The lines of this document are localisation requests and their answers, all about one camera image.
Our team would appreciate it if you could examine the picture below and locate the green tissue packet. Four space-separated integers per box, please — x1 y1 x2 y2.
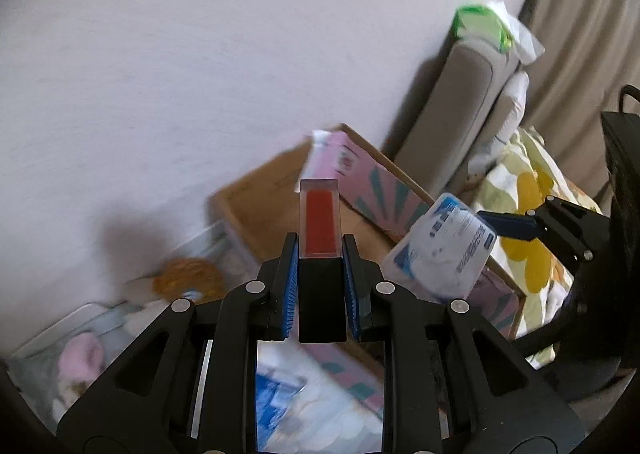
452 0 546 66

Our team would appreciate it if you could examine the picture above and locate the yellow floral blanket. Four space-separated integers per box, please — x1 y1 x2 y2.
474 126 607 371

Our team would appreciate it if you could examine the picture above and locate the blue white plastic bag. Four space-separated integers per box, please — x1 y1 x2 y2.
256 344 383 451

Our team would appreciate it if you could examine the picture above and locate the red lip gloss tube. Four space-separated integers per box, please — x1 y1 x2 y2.
298 178 347 345

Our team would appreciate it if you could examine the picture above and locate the orange round toy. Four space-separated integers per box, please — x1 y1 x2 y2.
152 258 226 303

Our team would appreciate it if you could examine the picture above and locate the white pillow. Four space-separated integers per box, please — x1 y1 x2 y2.
469 71 531 176

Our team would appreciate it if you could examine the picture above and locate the grey sofa cushion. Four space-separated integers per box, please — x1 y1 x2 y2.
395 41 522 196

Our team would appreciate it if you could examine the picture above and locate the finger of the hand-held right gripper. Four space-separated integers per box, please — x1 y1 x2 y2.
510 279 593 351
477 194 608 261

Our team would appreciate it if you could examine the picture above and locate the beige curtain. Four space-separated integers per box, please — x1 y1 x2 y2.
519 0 640 197

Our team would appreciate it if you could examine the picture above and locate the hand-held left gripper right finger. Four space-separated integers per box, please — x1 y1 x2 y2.
342 233 586 454

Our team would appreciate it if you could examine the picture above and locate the pink plush toy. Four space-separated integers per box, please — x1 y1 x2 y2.
56 333 104 383

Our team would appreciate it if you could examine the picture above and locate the clear plastic bin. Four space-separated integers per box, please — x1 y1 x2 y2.
9 221 262 427

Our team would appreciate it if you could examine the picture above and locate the pink printed cardboard box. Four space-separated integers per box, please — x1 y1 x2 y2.
210 123 527 415

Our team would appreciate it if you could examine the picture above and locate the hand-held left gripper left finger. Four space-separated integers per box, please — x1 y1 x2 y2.
57 232 301 454

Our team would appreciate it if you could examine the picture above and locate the white blue printed packet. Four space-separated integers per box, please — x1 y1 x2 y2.
382 193 497 306

